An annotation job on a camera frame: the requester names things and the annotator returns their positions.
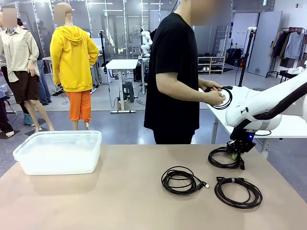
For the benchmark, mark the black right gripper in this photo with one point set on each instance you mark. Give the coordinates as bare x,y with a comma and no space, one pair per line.
242,143

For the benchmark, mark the person's left forearm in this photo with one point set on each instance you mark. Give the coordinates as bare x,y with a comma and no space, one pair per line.
201,83

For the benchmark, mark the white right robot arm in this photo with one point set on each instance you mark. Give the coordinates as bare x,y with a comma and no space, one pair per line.
263,103

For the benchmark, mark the person's right forearm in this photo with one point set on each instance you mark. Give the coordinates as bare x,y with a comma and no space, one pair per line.
182,92

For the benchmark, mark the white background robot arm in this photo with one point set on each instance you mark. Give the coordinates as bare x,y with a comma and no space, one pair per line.
145,43

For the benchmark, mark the person's right hand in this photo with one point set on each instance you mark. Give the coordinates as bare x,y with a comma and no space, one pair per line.
214,98

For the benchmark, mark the person's left hand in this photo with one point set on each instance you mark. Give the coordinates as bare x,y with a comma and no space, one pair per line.
208,85

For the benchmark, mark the large white side table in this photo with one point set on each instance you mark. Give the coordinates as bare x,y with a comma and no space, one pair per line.
283,127

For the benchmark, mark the white shoe rack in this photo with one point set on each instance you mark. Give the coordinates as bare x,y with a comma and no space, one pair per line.
211,64

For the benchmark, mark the black bag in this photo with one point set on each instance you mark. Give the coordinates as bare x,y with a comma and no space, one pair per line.
233,56

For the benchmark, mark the black light stand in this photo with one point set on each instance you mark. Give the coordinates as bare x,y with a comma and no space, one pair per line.
247,52

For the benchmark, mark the black clothing rack with garments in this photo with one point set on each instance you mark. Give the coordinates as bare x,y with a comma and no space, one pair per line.
291,45

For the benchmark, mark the person in black t-shirt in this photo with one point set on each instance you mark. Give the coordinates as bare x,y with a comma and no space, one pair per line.
172,48

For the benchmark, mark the grey step stool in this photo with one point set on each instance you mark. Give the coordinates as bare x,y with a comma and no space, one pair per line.
127,92

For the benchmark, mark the white standing desk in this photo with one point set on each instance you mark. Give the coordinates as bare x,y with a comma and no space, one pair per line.
122,64

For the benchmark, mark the clear plastic storage container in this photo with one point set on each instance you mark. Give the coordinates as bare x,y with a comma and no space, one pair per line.
57,155

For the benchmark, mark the mannequin in yellow hoodie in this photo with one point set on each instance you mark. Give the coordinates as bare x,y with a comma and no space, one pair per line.
72,60

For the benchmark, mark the background person in jeans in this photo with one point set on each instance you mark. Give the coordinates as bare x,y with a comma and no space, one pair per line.
44,81

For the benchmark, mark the mannequin in dark trousers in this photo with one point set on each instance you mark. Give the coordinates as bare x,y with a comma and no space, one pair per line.
3,115

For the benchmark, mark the mannequin in beige shirt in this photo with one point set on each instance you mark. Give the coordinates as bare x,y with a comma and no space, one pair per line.
19,55

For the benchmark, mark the black camera tripod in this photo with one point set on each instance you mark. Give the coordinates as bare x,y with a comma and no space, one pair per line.
103,55

